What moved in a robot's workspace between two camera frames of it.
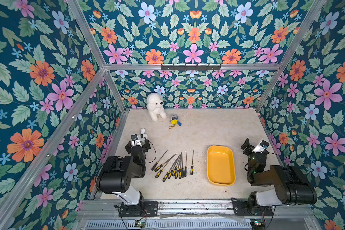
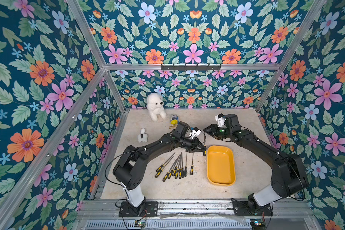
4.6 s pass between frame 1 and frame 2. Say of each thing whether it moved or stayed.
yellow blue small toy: stayed
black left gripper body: moved
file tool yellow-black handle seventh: stayed
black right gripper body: moved
